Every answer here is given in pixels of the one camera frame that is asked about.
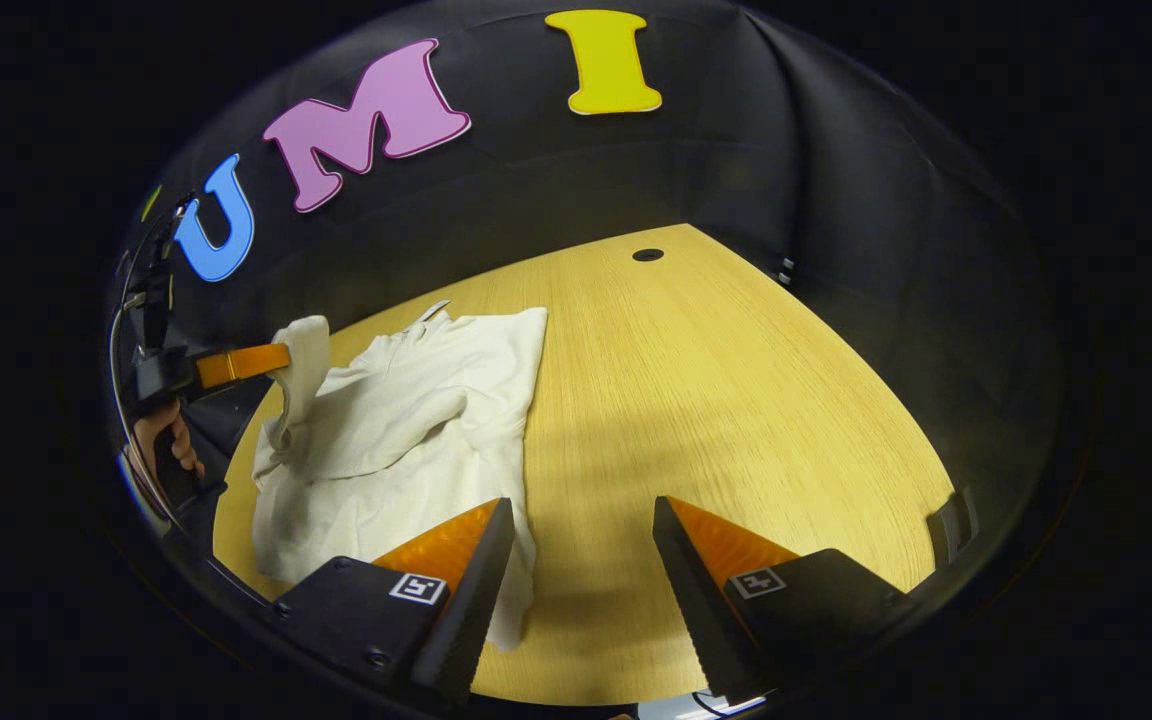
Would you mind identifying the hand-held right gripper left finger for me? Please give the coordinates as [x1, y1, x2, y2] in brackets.
[272, 497, 517, 706]

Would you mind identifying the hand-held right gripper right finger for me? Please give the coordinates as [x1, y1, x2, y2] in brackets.
[652, 495, 915, 703]

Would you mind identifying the white sweatshirt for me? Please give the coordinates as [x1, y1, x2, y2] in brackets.
[251, 300, 549, 653]

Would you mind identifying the black backdrop cloth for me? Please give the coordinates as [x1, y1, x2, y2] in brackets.
[106, 0, 1067, 601]

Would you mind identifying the thin grey cable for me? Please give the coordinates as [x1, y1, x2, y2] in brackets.
[108, 200, 192, 531]

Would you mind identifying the dark grey bracket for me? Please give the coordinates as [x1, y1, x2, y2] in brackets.
[926, 487, 982, 546]

